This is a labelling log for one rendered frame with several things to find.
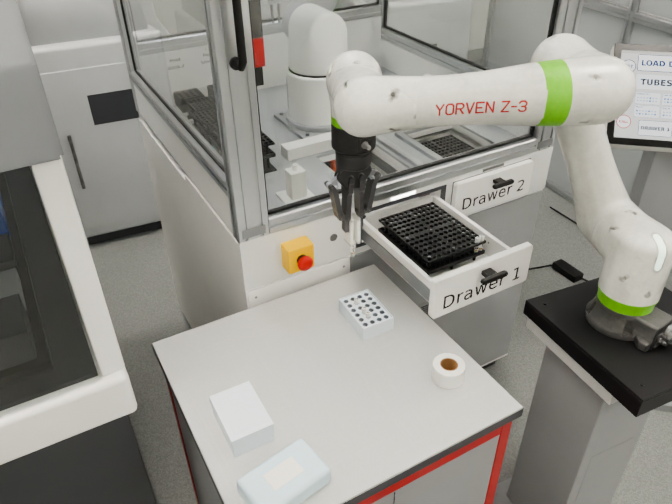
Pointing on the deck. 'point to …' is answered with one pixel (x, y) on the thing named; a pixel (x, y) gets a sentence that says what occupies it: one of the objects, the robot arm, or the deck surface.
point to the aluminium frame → (221, 26)
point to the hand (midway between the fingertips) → (352, 229)
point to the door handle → (239, 38)
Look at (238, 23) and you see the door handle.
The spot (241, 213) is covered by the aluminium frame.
